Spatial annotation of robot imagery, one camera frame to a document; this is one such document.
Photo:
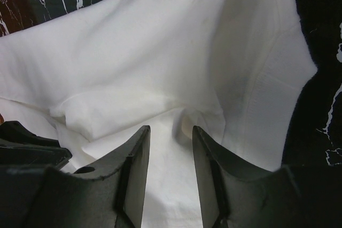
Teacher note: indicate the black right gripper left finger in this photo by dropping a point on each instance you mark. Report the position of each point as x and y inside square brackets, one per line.
[117, 183]

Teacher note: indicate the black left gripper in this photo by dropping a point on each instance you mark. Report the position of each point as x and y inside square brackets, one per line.
[19, 146]

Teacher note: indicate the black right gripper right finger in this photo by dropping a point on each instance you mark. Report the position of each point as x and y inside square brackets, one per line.
[232, 191]

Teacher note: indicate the white Coca-Cola t-shirt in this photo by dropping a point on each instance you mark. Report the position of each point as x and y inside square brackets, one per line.
[92, 78]

